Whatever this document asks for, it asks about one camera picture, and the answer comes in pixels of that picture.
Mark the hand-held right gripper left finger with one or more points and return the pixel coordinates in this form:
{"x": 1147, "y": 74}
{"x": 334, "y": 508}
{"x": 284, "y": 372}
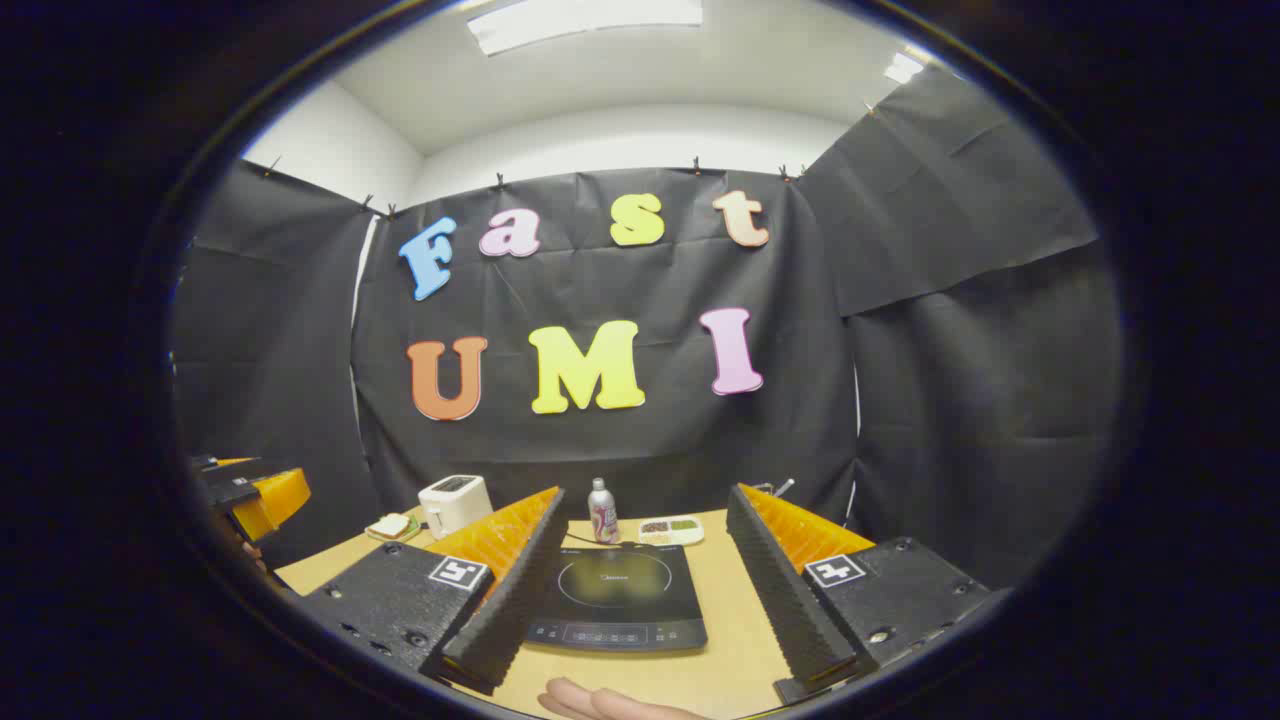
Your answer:
{"x": 505, "y": 610}

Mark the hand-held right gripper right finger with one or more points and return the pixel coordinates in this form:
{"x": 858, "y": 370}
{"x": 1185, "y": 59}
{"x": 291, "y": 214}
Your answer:
{"x": 785, "y": 600}

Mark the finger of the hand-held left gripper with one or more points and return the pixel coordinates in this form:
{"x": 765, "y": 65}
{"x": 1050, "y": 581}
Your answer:
{"x": 278, "y": 497}

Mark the black induction cooktop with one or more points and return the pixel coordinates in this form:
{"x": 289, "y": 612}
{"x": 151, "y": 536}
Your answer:
{"x": 615, "y": 600}

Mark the toast sandwich with lettuce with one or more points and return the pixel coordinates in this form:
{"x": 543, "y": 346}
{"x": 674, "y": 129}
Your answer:
{"x": 390, "y": 524}

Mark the white toaster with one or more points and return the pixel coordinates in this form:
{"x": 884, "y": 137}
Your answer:
{"x": 455, "y": 503}

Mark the pale green plate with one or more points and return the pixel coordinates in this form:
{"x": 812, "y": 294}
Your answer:
{"x": 395, "y": 536}

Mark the white divided bean tray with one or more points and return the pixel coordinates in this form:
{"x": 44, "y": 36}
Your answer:
{"x": 670, "y": 530}

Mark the silver bottle with pink label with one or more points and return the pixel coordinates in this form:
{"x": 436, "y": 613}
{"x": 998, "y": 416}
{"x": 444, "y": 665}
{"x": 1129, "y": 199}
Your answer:
{"x": 603, "y": 515}

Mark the ceiling light panel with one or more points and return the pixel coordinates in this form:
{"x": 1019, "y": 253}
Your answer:
{"x": 903, "y": 68}

